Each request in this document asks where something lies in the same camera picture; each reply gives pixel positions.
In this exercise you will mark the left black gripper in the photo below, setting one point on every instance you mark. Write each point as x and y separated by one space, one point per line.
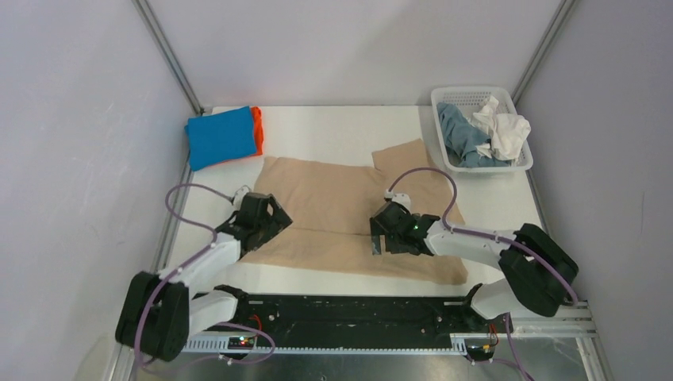
278 223

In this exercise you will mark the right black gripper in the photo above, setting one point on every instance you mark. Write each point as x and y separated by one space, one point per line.
377 231

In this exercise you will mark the beige t shirt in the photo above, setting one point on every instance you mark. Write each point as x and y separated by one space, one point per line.
331 204

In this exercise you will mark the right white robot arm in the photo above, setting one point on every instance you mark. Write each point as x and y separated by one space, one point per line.
537 272

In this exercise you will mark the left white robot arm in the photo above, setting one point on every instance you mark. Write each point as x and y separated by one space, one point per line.
163 310

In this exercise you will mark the folded blue t shirt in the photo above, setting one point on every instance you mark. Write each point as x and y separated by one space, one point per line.
217 138

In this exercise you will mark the folded orange t shirt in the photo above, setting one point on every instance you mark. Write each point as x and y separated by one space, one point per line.
258 132

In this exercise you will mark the grey blue t shirt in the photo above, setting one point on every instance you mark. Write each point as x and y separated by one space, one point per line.
469 143

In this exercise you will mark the left controller board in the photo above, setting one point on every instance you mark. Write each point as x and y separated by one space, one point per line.
239 343

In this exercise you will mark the controller board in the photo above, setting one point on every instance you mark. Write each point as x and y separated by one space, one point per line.
479 353
239 343

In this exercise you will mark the right controller board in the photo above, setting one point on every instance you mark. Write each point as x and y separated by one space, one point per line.
479 353

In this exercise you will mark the white t shirt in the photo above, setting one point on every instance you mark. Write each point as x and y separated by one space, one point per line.
505 133

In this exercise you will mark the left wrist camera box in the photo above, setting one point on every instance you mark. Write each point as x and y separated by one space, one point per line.
239 196

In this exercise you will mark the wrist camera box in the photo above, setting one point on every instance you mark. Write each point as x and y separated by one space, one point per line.
400 198
239 196

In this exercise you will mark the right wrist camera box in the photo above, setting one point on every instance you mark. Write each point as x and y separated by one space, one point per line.
400 198

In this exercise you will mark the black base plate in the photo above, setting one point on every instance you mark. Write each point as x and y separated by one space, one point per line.
362 322

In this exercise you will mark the aluminium frame rail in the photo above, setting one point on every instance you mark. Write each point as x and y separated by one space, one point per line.
568 322

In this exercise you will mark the left corner aluminium post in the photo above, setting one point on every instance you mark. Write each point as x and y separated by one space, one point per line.
156 32

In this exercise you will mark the corner aluminium post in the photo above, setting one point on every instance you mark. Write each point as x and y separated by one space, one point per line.
156 32
552 33

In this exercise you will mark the right corner aluminium post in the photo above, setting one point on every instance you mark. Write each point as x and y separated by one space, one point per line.
552 33

